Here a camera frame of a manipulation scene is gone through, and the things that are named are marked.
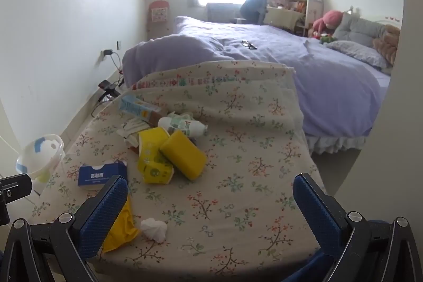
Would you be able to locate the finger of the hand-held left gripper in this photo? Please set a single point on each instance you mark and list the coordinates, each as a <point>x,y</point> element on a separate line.
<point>15,186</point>

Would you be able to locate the white patterned waste bin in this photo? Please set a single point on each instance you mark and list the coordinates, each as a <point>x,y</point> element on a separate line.
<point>36,153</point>

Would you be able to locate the beige desk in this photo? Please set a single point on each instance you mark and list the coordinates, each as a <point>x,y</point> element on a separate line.
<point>282,17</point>

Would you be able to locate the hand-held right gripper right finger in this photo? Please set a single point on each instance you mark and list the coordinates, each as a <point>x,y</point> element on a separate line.
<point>315,212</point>

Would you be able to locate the white bottle with green label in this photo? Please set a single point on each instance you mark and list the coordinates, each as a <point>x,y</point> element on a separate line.
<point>185,127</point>

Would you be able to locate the pink plush toy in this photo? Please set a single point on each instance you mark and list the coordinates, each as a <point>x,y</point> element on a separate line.
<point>330,21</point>

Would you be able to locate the yellow paper cup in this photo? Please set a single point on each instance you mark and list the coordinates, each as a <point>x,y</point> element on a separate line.
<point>150,159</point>

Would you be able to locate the white wall socket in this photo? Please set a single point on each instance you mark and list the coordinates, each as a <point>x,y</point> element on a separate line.
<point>119,45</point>

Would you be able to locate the brown plush toy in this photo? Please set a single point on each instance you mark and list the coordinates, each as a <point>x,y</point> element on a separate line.
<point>386,44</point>

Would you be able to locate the black floor stand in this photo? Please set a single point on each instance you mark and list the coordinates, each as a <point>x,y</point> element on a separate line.
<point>107,87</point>

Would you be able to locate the green toy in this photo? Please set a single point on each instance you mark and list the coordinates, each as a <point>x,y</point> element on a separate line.
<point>327,39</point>

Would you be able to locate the grey bench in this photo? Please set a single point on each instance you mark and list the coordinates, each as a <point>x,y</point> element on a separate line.
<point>223,11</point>

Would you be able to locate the blue drink carton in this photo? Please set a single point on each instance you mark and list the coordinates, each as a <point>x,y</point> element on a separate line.
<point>135,107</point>

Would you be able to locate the black eyeglasses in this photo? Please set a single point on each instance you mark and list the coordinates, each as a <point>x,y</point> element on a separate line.
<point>248,44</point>

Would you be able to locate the yellow cloth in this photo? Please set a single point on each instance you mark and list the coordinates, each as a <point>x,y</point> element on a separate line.
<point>120,229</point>

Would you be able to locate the yellow sponge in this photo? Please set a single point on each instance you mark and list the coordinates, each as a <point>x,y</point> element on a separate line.
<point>183,154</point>

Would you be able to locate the black wall charger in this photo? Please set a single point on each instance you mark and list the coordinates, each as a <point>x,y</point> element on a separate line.
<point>107,53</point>

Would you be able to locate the white bed skirt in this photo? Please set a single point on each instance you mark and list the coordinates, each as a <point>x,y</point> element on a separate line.
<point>333,143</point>

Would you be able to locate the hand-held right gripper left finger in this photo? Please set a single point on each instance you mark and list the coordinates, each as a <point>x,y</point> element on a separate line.
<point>102,216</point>

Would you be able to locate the white crumpled wrappers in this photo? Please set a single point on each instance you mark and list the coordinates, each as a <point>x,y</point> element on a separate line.
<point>132,128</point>

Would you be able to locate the purple pillow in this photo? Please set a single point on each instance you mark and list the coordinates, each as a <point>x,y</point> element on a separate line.
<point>360,54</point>

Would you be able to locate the white crumpled tissue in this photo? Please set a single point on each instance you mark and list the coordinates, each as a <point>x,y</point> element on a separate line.
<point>154,229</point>

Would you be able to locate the floral cloth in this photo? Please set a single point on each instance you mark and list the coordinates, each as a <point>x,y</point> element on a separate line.
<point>238,176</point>

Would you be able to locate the grey pillow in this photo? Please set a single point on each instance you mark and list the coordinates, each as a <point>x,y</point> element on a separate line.
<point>358,29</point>

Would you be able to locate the dark desk chair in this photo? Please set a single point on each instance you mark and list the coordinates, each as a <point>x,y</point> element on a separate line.
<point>252,7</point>

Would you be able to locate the blue and white tissue box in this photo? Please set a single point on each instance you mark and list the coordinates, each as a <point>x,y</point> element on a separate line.
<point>99,175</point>

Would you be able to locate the pink wall organizer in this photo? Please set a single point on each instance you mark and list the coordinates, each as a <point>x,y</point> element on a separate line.
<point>159,17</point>

